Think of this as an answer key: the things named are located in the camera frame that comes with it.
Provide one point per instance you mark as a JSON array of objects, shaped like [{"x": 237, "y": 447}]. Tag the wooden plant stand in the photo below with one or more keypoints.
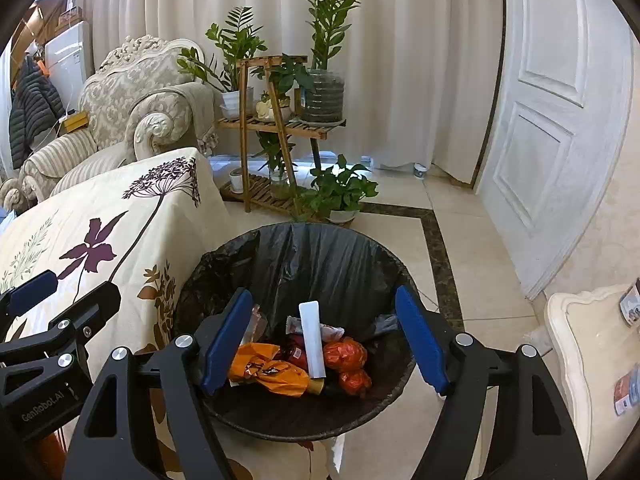
[{"x": 300, "y": 131}]

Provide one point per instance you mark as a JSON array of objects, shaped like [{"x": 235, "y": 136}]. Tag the white pleated curtain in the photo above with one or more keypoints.
[{"x": 400, "y": 60}]

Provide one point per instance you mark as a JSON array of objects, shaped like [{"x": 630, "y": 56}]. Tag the trash bin black liner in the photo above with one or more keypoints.
[{"x": 325, "y": 260}]

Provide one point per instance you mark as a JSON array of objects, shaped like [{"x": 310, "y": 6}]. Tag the cardboard box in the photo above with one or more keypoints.
[{"x": 70, "y": 16}]

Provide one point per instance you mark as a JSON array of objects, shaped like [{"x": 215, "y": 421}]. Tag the crumpled orange red bag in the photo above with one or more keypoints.
[
  {"x": 345, "y": 355},
  {"x": 356, "y": 383}
]

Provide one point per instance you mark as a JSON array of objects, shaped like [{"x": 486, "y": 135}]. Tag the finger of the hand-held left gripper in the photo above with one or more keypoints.
[
  {"x": 35, "y": 285},
  {"x": 95, "y": 310}
]

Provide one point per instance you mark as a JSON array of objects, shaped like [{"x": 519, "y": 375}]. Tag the plant in glass jar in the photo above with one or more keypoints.
[{"x": 277, "y": 180}]

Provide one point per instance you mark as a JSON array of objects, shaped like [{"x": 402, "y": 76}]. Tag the yellow box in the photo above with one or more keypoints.
[{"x": 74, "y": 122}]

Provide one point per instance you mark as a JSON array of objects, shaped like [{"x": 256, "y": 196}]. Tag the dark puffer jacket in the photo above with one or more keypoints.
[{"x": 32, "y": 105}]

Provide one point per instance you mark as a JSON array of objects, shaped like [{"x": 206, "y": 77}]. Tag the small white plant pot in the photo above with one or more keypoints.
[{"x": 236, "y": 181}]

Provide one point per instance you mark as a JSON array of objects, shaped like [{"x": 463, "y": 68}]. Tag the tall plant dark glass pot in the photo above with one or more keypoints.
[{"x": 324, "y": 97}]

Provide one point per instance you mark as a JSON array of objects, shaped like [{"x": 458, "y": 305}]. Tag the small plant yellow pot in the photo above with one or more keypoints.
[{"x": 267, "y": 107}]

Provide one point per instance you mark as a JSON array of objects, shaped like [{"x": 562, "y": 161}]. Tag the white refrigerator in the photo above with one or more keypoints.
[{"x": 70, "y": 60}]

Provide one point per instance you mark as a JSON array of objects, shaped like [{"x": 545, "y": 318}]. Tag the ornate beige sofa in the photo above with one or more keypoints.
[{"x": 10, "y": 197}]

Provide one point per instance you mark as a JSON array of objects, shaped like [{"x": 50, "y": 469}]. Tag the white carved cabinet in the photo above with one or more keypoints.
[{"x": 580, "y": 360}]

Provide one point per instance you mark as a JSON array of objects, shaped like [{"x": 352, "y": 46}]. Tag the pothos plant white pot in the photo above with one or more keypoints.
[{"x": 340, "y": 190}]

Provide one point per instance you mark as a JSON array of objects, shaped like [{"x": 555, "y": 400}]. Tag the leafy plant white pot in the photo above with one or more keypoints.
[{"x": 231, "y": 102}]

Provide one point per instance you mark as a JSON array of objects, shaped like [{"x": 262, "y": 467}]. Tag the small printed packet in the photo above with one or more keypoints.
[
  {"x": 631, "y": 305},
  {"x": 627, "y": 391}
]

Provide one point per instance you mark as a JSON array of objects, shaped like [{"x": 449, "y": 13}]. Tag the orange plastic bag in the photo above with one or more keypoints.
[{"x": 270, "y": 375}]

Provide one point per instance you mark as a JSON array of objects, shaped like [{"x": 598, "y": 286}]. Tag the ornate beige armchair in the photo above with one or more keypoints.
[{"x": 145, "y": 90}]

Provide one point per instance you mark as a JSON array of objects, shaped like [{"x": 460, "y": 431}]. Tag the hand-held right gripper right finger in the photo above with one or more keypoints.
[{"x": 420, "y": 335}]

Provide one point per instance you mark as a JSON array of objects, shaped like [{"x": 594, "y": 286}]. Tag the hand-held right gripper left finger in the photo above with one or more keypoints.
[{"x": 225, "y": 340}]

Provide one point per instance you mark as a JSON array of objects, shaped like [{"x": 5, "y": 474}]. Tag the red bottle black cap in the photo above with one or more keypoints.
[{"x": 297, "y": 356}]

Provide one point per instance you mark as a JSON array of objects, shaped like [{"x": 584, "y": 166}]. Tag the white panelled door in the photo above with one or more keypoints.
[{"x": 550, "y": 110}]

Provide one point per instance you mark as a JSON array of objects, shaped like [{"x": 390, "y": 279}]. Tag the yellow bottle black cap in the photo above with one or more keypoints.
[{"x": 316, "y": 386}]

